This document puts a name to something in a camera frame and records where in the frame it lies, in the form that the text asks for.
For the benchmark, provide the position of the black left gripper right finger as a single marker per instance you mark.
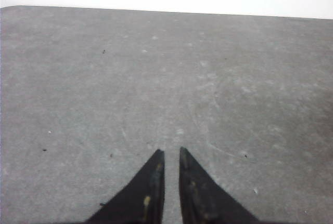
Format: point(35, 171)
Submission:
point(203, 200)

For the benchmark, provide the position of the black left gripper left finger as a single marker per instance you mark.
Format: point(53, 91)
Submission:
point(141, 200)

